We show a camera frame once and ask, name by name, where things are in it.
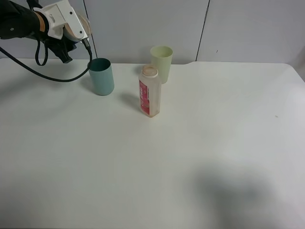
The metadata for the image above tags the clear bottle with pink label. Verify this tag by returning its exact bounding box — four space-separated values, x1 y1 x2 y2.
139 64 162 117

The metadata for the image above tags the teal plastic cup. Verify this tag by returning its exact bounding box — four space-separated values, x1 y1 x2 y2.
89 58 114 96

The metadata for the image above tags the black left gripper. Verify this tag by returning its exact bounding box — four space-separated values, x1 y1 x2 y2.
26 0 76 63

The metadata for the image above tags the pale green plastic cup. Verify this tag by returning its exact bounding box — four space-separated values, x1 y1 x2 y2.
150 46 173 84

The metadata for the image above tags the blue sleeved paper cup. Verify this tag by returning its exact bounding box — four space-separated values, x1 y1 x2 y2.
63 13 92 42

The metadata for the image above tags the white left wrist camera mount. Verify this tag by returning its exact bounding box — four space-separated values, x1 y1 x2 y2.
32 0 88 41

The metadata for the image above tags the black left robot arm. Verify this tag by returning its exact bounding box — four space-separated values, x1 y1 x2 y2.
0 0 76 66

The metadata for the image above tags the black left camera cable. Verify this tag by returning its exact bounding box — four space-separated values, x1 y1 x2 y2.
0 38 93 83

